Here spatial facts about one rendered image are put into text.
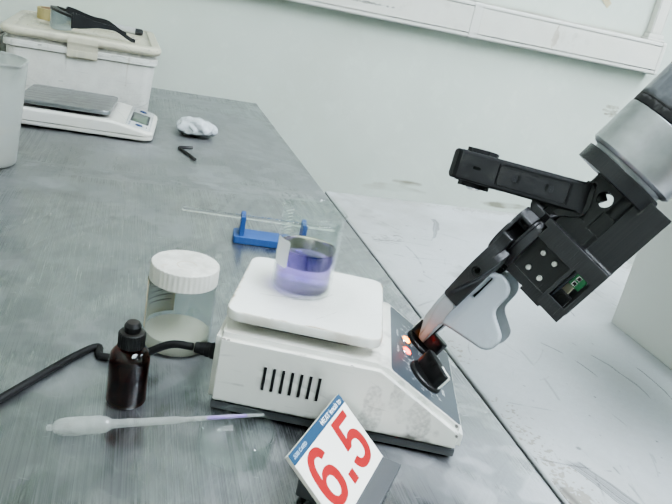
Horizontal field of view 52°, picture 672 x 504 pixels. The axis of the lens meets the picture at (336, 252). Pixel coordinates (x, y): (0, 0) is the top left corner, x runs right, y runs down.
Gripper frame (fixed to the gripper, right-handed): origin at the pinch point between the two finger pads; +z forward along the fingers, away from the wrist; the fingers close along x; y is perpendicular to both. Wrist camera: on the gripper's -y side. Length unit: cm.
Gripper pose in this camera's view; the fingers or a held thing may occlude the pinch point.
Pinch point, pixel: (428, 322)
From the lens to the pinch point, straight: 61.0
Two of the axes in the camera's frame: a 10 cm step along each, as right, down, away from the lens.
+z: -6.6, 6.9, 3.0
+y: 6.3, 7.2, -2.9
